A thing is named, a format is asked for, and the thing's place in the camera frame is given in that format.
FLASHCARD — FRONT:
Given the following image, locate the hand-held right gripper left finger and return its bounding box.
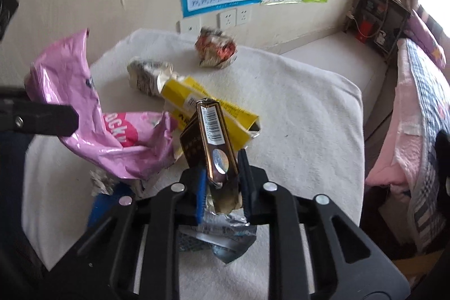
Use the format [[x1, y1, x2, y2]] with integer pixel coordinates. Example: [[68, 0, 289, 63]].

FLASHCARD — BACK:
[[46, 167, 209, 300]]

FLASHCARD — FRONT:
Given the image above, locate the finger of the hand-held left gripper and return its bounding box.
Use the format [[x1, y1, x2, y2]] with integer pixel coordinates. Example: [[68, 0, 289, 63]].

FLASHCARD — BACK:
[[0, 99, 80, 138]]

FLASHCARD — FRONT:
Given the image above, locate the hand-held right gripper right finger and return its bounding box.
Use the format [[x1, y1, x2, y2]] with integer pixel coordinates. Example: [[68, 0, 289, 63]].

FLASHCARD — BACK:
[[237, 148, 410, 300]]

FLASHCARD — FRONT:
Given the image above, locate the pink snack bag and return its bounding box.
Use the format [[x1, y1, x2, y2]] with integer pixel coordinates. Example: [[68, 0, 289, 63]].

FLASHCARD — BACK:
[[26, 29, 181, 181]]

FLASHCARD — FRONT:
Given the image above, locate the dark brown carton box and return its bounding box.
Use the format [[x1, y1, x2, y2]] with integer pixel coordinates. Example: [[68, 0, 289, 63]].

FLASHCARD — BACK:
[[179, 98, 244, 213]]

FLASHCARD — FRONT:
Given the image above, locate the yellow carton box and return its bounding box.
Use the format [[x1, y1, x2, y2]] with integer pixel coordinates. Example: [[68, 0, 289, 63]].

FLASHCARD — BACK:
[[160, 75, 262, 150]]

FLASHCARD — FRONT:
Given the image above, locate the silver and blue wrapper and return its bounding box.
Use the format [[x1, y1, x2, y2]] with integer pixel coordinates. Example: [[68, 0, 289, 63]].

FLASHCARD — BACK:
[[177, 205, 258, 264]]

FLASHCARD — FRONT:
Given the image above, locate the torn silver lined wrapper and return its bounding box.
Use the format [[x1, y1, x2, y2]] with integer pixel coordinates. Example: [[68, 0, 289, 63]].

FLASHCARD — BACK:
[[90, 169, 121, 197]]

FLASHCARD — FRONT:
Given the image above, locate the white table cloth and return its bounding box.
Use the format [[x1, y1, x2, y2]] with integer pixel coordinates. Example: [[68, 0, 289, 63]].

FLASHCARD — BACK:
[[23, 28, 365, 300]]

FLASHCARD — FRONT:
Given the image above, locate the crumpled brown silver wrapper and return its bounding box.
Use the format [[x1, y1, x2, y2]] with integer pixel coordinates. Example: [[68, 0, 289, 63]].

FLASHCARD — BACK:
[[127, 57, 175, 98]]

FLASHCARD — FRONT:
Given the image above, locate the crumpled foil wrapper ball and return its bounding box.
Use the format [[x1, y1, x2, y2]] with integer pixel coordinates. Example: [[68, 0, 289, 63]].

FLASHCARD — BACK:
[[195, 26, 239, 69]]

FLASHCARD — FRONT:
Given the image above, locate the pink bed sheet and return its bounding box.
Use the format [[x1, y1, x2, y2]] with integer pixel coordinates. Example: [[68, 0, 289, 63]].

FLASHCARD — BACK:
[[366, 75, 420, 196]]

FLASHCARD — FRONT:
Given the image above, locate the black clothing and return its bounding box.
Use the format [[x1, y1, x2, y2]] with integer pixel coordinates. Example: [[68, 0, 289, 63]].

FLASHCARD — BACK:
[[434, 131, 450, 206]]

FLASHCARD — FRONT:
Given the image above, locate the bed with plaid quilt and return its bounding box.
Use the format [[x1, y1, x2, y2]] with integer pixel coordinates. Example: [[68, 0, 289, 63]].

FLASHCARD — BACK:
[[366, 38, 450, 252]]

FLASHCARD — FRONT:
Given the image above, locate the red container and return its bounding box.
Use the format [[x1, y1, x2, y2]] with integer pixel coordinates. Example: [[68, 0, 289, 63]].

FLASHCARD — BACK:
[[357, 19, 374, 42]]

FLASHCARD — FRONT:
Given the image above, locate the dark metal shelf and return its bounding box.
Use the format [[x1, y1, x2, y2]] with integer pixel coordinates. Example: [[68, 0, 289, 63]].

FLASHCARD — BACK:
[[343, 0, 412, 64]]

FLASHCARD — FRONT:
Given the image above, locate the purple pillow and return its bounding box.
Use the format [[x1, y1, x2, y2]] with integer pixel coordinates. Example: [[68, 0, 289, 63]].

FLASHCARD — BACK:
[[404, 8, 448, 69]]

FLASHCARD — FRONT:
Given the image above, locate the white wall socket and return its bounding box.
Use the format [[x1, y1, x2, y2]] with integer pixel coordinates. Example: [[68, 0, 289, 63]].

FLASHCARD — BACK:
[[177, 19, 201, 35], [217, 11, 236, 28], [235, 8, 252, 26]]

